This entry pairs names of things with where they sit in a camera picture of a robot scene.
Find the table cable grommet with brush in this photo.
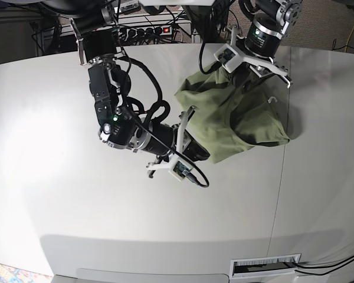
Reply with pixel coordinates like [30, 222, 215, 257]
[230, 254, 301, 279]

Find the green T-shirt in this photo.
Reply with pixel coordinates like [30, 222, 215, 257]
[175, 67, 291, 164]

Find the black power strip red switch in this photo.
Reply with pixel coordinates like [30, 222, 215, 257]
[120, 25, 173, 37]

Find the black cable at grommet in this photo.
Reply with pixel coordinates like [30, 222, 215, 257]
[294, 252, 354, 275]

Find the camera black cable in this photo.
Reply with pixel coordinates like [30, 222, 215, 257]
[198, 40, 225, 74]
[122, 97, 211, 189]

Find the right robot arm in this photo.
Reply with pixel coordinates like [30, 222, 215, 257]
[41, 1, 209, 183]

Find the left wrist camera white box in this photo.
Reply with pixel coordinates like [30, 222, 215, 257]
[214, 44, 243, 73]

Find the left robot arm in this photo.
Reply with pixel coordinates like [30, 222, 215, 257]
[214, 1, 302, 88]

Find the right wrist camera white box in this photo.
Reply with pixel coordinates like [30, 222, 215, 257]
[169, 161, 192, 182]

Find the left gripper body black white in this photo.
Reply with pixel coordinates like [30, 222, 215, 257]
[227, 16, 292, 88]

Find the grey table leg column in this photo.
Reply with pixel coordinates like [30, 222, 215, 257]
[182, 5, 212, 44]

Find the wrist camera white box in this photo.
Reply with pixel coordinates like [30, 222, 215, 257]
[169, 161, 192, 182]
[214, 44, 243, 73]

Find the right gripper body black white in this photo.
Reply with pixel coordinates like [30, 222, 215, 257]
[135, 106, 195, 178]

